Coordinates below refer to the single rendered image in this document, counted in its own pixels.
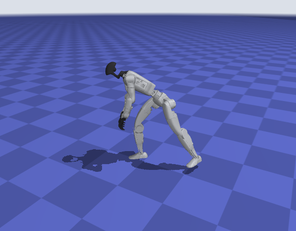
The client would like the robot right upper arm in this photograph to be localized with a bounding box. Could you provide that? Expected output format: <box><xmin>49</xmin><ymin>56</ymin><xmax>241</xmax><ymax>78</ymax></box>
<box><xmin>125</xmin><ymin>84</ymin><xmax>129</xmax><ymax>99</ymax></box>

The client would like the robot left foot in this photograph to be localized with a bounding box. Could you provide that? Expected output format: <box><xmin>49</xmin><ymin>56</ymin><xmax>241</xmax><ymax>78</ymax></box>
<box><xmin>186</xmin><ymin>155</ymin><xmax>202</xmax><ymax>168</ymax></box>

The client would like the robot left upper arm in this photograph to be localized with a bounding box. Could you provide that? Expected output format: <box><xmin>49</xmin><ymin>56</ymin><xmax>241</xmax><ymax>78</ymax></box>
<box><xmin>126</xmin><ymin>74</ymin><xmax>135</xmax><ymax>104</ymax></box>

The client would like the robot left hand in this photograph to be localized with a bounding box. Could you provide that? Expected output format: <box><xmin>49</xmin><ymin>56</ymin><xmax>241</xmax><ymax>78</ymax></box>
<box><xmin>120</xmin><ymin>117</ymin><xmax>126</xmax><ymax>127</ymax></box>

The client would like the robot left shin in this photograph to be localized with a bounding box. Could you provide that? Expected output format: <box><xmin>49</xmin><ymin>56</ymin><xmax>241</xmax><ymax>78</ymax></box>
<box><xmin>177</xmin><ymin>129</ymin><xmax>198</xmax><ymax>159</ymax></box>

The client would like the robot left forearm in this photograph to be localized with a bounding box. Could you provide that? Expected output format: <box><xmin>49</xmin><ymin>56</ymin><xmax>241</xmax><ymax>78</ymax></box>
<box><xmin>121</xmin><ymin>97</ymin><xmax>133</xmax><ymax>119</ymax></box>

